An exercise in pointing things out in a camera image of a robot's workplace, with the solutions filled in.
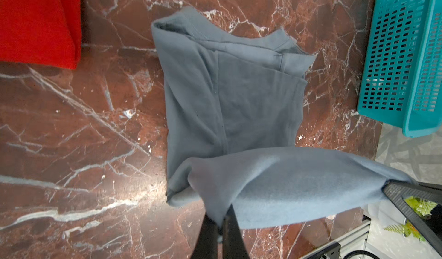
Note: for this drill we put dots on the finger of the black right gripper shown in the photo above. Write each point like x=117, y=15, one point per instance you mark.
x=421, y=205

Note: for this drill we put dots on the teal plastic basket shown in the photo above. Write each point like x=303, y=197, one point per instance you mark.
x=402, y=78

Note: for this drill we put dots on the grey t-shirt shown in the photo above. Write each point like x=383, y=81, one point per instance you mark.
x=233, y=109

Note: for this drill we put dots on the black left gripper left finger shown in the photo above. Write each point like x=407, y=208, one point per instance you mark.
x=207, y=244

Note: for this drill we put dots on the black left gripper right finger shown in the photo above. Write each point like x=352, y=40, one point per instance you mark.
x=233, y=246

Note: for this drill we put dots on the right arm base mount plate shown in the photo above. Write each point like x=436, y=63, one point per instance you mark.
x=330, y=252

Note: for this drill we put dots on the red folded t-shirt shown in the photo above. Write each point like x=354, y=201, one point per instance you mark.
x=45, y=32

